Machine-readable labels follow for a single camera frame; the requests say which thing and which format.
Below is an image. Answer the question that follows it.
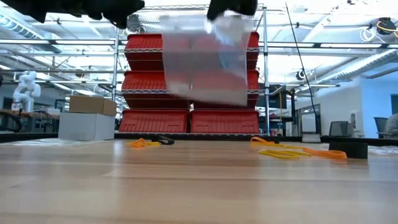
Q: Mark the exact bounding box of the thin black rubber band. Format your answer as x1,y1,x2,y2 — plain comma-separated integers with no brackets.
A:
155,136,175,146

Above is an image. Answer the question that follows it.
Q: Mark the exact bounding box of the long ceiling light bar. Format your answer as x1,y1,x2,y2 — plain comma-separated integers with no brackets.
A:
0,37,398,50

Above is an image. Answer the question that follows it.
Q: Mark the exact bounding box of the person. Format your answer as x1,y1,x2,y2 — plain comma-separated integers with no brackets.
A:
385,112,398,140

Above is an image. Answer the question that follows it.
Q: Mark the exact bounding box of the wooden workbench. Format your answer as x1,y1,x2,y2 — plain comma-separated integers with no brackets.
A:
0,108,60,133

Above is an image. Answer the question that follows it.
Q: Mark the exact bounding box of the black ceiling cable reel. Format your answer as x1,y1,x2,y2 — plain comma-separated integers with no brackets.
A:
376,17,398,37

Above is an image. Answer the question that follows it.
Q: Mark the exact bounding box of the round dark ceiling fixture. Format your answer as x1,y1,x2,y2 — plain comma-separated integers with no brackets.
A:
126,14,143,32

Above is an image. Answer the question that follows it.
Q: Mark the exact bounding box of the chrome wire shelf rack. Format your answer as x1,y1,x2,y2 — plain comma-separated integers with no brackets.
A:
111,3,271,138

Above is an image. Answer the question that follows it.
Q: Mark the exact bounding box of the white board panel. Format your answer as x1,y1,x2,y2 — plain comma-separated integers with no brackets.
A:
300,105,318,134

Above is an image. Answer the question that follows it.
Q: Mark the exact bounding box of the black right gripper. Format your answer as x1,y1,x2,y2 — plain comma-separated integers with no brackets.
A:
206,0,259,21

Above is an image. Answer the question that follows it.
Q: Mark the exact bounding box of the red storage bin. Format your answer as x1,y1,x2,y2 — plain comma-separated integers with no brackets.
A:
247,30,261,72
121,70,191,110
118,109,190,134
190,109,261,134
194,70,261,110
125,33,164,72

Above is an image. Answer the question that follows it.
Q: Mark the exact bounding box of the blue-grey office chair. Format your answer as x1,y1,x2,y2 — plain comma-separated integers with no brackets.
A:
373,116,389,139

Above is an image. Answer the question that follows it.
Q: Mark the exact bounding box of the white cardboard box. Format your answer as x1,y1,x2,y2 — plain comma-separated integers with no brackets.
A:
58,111,116,141

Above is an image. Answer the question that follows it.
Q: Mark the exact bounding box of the wide orange rubber band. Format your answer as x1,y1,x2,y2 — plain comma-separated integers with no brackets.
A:
303,146,348,161

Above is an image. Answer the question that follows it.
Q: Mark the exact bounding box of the yellow cable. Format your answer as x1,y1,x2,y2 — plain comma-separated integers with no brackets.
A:
277,90,284,128

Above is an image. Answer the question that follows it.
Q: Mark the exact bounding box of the white cable coil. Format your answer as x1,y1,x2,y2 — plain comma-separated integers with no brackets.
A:
360,27,379,43

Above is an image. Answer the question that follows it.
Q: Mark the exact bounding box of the dark wall monitor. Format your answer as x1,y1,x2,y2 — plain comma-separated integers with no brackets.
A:
257,91,289,110

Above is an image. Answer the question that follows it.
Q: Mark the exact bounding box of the brown cardboard box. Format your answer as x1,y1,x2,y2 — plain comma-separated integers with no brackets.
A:
68,95,118,117

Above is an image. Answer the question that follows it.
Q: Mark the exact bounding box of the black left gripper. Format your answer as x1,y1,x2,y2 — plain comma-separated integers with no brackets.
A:
0,0,146,29

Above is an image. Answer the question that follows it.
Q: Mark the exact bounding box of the black stand pole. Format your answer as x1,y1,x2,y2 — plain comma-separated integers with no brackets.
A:
289,88,298,135

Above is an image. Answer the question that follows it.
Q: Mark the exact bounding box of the black hanging cable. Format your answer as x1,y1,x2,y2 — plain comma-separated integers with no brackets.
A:
285,2,320,134

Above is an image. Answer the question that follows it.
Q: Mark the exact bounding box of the dark grey monitor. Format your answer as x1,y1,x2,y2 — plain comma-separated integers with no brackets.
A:
328,121,354,138

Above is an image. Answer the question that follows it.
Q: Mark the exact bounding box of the silver flexible duct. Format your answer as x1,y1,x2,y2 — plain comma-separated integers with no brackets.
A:
323,49,398,83

